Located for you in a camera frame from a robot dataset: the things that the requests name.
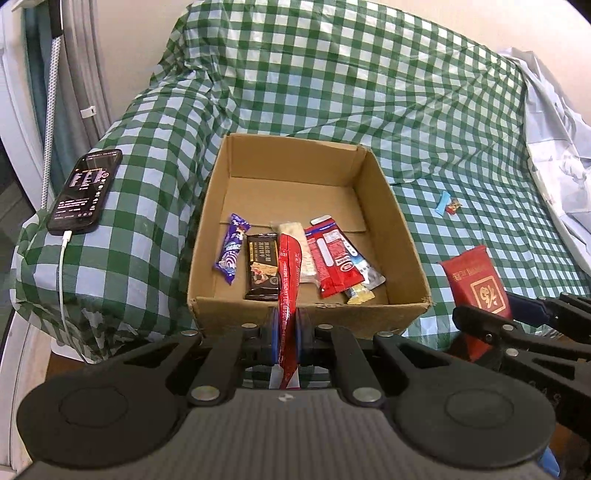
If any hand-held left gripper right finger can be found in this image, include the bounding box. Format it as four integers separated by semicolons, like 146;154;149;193
295;308;445;408

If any white crumpled cloth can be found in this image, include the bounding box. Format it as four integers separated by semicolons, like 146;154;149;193
503;46;591;278

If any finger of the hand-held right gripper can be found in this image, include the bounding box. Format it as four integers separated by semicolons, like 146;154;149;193
452;305;591;372
508;291;591;340

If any large red snack packet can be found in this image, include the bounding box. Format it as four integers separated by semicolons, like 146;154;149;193
305;216;366;299

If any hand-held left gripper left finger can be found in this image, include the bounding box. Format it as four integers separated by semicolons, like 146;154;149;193
117;308;281;403

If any white charging cable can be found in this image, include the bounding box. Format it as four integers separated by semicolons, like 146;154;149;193
57;230;86;363

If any slim red snack packet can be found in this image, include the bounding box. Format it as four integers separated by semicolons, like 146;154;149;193
270;233;304;391

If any red packet with gold print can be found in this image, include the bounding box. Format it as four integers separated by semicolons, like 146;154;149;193
438;246;514;363

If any braided grey cable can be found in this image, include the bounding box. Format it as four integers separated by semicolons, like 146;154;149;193
40;0;64;212

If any pale cracker bar clear wrapper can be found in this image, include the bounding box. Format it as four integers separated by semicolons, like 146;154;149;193
276;222;320;284

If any purple packet with white swirl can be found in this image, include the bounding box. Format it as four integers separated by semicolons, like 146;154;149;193
212;213;251;286

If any grey green curtain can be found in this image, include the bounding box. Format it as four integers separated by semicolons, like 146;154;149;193
22;0;112;185

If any dark brown snack packet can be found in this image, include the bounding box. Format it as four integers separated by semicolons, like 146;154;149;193
244;234;280;302

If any purple packet with white ends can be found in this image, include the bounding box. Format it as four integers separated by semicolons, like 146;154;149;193
342;247;387;291

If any cardboard box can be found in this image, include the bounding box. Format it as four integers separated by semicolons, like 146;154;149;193
187;133;435;341

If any pale yellow snack piece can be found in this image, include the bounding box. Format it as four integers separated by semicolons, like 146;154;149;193
346;285;374;306

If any black smartphone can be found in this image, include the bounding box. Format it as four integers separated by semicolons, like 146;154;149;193
47;148;123;236

